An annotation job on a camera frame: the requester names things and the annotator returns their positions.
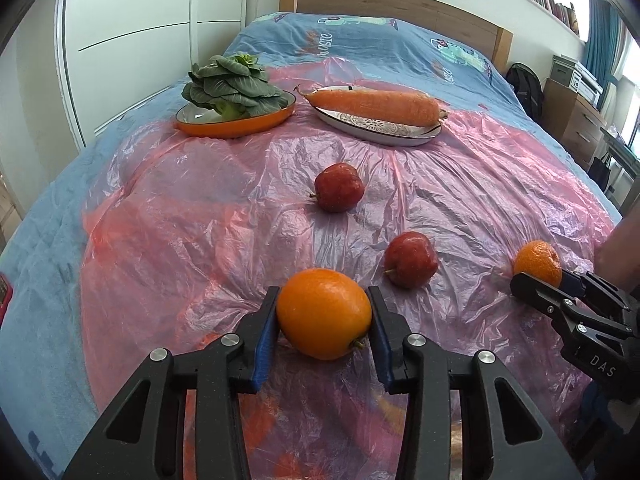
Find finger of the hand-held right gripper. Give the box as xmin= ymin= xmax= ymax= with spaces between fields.
xmin=510 ymin=272 xmax=588 ymax=328
xmin=560 ymin=269 xmax=640 ymax=311

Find pink plastic sheet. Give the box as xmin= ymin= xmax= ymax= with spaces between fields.
xmin=80 ymin=57 xmax=618 ymax=480

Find wooden drawer cabinet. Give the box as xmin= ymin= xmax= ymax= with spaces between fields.
xmin=541 ymin=78 xmax=608 ymax=171

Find round orange plate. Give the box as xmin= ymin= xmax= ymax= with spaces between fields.
xmin=174 ymin=89 xmax=297 ymax=138

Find small mandarin orange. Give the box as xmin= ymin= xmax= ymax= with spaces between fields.
xmin=513 ymin=240 xmax=563 ymax=288

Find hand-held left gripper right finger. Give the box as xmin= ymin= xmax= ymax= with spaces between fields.
xmin=366 ymin=286 xmax=583 ymax=480

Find white wardrobe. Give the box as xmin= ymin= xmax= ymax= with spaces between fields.
xmin=54 ymin=0 xmax=251 ymax=148

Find dark blue cloth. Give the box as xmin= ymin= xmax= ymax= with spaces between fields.
xmin=575 ymin=382 xmax=640 ymax=480

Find large orange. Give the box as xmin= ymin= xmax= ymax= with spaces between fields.
xmin=276 ymin=268 xmax=373 ymax=361

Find blue printed blanket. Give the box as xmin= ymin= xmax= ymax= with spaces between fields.
xmin=0 ymin=11 xmax=626 ymax=480

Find wooden headboard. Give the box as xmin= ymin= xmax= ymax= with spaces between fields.
xmin=279 ymin=0 xmax=515 ymax=66

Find black backpack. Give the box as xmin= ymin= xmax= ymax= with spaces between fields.
xmin=506 ymin=62 xmax=545 ymax=122

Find white printer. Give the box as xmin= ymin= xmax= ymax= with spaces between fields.
xmin=551 ymin=54 xmax=605 ymax=106

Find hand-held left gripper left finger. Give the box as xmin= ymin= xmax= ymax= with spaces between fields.
xmin=62 ymin=286 xmax=281 ymax=480

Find teal curtain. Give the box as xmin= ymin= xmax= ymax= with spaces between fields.
xmin=585 ymin=0 xmax=628 ymax=111

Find green bok choy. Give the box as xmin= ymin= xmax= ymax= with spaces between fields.
xmin=181 ymin=53 xmax=288 ymax=122

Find carrot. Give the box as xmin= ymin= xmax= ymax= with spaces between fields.
xmin=294 ymin=85 xmax=450 ymax=127

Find red apple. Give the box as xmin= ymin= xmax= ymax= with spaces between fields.
xmin=309 ymin=162 xmax=366 ymax=213
xmin=383 ymin=231 xmax=439 ymax=290

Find person's right forearm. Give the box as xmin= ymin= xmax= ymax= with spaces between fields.
xmin=594 ymin=215 xmax=640 ymax=293

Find white oval patterned plate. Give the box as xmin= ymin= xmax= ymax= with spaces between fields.
xmin=309 ymin=102 xmax=443 ymax=147

